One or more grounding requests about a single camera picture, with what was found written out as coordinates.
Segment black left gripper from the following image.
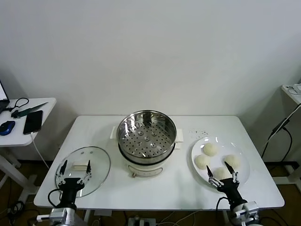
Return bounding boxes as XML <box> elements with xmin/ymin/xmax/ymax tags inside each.
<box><xmin>55</xmin><ymin>160</ymin><xmax>92</xmax><ymax>208</ymax></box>

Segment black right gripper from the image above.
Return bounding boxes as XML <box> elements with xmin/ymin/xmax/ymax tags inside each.
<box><xmin>206</xmin><ymin>161</ymin><xmax>247</xmax><ymax>206</ymax></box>

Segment white steamed baozi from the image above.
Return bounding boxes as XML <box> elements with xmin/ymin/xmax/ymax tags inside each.
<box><xmin>203</xmin><ymin>143</ymin><xmax>219</xmax><ymax>157</ymax></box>
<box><xmin>213</xmin><ymin>167</ymin><xmax>232</xmax><ymax>181</ymax></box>
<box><xmin>222</xmin><ymin>154</ymin><xmax>241</xmax><ymax>169</ymax></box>
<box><xmin>195</xmin><ymin>154</ymin><xmax>211</xmax><ymax>170</ymax></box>

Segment round glass pot lid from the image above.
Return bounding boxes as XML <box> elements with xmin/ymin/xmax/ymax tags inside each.
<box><xmin>55</xmin><ymin>146</ymin><xmax>111</xmax><ymax>198</ymax></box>

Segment stainless steel steamer basket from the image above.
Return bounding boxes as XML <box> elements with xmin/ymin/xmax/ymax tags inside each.
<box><xmin>110</xmin><ymin>109</ymin><xmax>184</xmax><ymax>165</ymax></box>

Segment white round plate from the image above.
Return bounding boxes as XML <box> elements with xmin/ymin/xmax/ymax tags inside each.
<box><xmin>190</xmin><ymin>136</ymin><xmax>251</xmax><ymax>190</ymax></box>

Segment black smartphone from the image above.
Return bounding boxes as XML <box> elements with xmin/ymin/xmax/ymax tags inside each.
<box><xmin>23</xmin><ymin>110</ymin><xmax>44</xmax><ymax>135</ymax></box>

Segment white side table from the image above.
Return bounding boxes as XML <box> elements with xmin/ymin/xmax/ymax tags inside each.
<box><xmin>0</xmin><ymin>97</ymin><xmax>57</xmax><ymax>201</ymax></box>

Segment green flat tool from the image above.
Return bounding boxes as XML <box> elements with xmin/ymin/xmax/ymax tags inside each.
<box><xmin>11</xmin><ymin>102</ymin><xmax>49</xmax><ymax>118</ymax></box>

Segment blue computer mouse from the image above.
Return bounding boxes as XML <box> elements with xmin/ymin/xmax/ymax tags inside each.
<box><xmin>0</xmin><ymin>120</ymin><xmax>16</xmax><ymax>136</ymax></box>

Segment floor power strip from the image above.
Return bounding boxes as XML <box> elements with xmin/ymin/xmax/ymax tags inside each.
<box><xmin>128</xmin><ymin>217</ymin><xmax>156</xmax><ymax>226</ymax></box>

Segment black laptop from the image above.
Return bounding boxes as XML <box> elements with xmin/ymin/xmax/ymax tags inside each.
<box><xmin>0</xmin><ymin>80</ymin><xmax>10</xmax><ymax>113</ymax></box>

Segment white power strip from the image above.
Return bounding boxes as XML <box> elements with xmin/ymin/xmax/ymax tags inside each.
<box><xmin>285</xmin><ymin>84</ymin><xmax>301</xmax><ymax>95</ymax></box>

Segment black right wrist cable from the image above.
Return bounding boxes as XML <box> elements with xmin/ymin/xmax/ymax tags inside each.
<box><xmin>216</xmin><ymin>197</ymin><xmax>230</xmax><ymax>210</ymax></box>

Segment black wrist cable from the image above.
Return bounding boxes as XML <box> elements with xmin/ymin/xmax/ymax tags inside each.
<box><xmin>48</xmin><ymin>188</ymin><xmax>63</xmax><ymax>209</ymax></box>
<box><xmin>216</xmin><ymin>197</ymin><xmax>230</xmax><ymax>210</ymax></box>

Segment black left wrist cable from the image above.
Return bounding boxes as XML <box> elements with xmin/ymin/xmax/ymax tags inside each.
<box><xmin>48</xmin><ymin>188</ymin><xmax>63</xmax><ymax>209</ymax></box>

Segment white charging cable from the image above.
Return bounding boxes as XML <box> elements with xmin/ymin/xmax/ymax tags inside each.
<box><xmin>30</xmin><ymin>133</ymin><xmax>50</xmax><ymax>169</ymax></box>

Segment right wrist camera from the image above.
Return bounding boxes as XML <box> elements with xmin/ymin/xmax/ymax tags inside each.
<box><xmin>232</xmin><ymin>202</ymin><xmax>259</xmax><ymax>221</ymax></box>

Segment black floor cable bundle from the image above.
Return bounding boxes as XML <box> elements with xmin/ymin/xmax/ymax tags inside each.
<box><xmin>7</xmin><ymin>200</ymin><xmax>40</xmax><ymax>226</ymax></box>

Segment black looped cord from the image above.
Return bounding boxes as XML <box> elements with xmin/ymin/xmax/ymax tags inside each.
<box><xmin>6</xmin><ymin>97</ymin><xmax>29</xmax><ymax>111</ymax></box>

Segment white hanging cable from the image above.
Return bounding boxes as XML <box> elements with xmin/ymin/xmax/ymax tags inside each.
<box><xmin>263</xmin><ymin>103</ymin><xmax>301</xmax><ymax>146</ymax></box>

